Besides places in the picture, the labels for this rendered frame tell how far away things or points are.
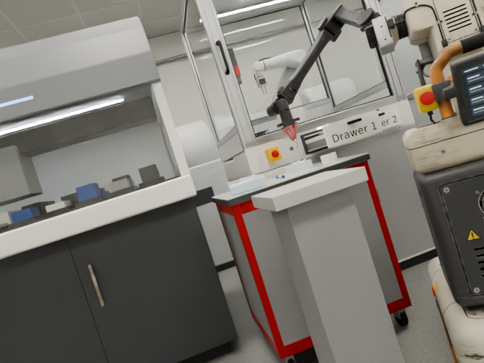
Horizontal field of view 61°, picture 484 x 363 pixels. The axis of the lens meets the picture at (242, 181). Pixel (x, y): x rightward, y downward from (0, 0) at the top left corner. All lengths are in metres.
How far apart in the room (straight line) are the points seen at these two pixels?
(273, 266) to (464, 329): 0.71
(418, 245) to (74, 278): 1.86
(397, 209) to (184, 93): 3.64
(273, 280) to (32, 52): 1.46
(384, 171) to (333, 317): 1.40
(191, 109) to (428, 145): 4.47
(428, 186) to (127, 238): 1.34
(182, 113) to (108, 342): 3.80
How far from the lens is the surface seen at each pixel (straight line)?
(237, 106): 2.24
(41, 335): 2.16
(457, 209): 1.25
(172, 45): 5.67
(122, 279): 2.04
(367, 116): 2.09
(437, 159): 1.22
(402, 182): 2.54
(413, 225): 2.59
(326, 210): 1.18
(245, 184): 1.64
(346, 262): 1.21
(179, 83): 5.53
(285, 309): 1.71
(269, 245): 1.64
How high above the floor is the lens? 0.86
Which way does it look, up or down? 2 degrees down
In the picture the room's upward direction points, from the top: 18 degrees counter-clockwise
